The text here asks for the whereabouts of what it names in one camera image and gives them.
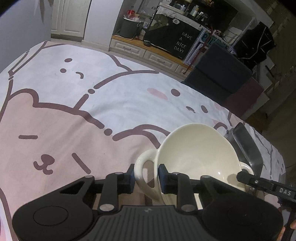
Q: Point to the maroon folded cushion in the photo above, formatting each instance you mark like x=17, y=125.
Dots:
x=244, y=98

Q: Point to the white low drawer cabinet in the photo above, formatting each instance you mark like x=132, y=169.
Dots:
x=153, y=56

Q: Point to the white closet doors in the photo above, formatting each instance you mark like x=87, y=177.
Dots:
x=69, y=17

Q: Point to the rectangular stainless steel tray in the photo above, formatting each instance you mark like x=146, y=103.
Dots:
x=246, y=149

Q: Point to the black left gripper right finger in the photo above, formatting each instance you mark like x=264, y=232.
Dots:
x=178, y=184

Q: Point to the cream two-handled ceramic bowl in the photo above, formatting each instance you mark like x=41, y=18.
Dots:
x=194, y=149

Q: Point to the dark grey bin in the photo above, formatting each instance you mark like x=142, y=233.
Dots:
x=129, y=28

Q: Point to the black have a nice day sign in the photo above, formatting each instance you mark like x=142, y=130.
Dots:
x=171, y=35

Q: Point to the cartoon bear patterned tablecloth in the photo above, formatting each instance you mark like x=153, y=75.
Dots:
x=71, y=116

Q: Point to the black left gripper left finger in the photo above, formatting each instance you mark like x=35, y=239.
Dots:
x=114, y=185

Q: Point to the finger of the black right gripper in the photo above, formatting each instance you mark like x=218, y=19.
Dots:
x=269, y=186

